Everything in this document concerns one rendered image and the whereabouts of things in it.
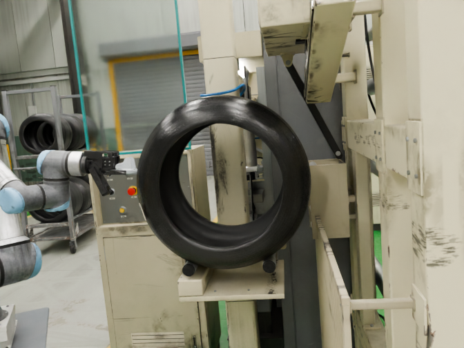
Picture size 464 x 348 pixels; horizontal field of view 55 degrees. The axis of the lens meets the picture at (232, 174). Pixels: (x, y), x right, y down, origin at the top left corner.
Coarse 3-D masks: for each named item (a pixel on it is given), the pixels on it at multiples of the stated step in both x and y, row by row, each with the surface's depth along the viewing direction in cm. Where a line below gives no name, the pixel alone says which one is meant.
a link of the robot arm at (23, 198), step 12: (0, 168) 158; (0, 180) 154; (12, 180) 154; (0, 192) 150; (12, 192) 148; (24, 192) 151; (36, 192) 154; (0, 204) 151; (12, 204) 148; (24, 204) 150; (36, 204) 154
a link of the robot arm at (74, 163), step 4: (72, 152) 160; (76, 152) 160; (80, 152) 160; (72, 156) 158; (76, 156) 158; (80, 156) 158; (68, 160) 157; (72, 160) 157; (76, 160) 157; (80, 160) 158; (68, 164) 157; (72, 164) 157; (76, 164) 157; (80, 164) 158; (68, 168) 158; (72, 168) 157; (76, 168) 157; (80, 168) 158; (72, 172) 158; (76, 172) 158; (80, 172) 158
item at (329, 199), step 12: (312, 168) 174; (324, 168) 173; (336, 168) 173; (312, 180) 174; (324, 180) 174; (336, 180) 173; (312, 192) 175; (324, 192) 174; (336, 192) 174; (312, 204) 176; (324, 204) 175; (336, 204) 174; (348, 204) 174; (312, 216) 176; (324, 216) 176; (336, 216) 175; (348, 216) 175; (312, 228) 177; (324, 228) 176; (336, 228) 176; (348, 228) 175
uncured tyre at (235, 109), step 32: (224, 96) 145; (160, 128) 146; (192, 128) 142; (256, 128) 140; (288, 128) 143; (160, 160) 145; (288, 160) 140; (160, 192) 172; (288, 192) 142; (160, 224) 148; (192, 224) 176; (224, 224) 178; (256, 224) 174; (288, 224) 144; (192, 256) 149; (224, 256) 147; (256, 256) 147
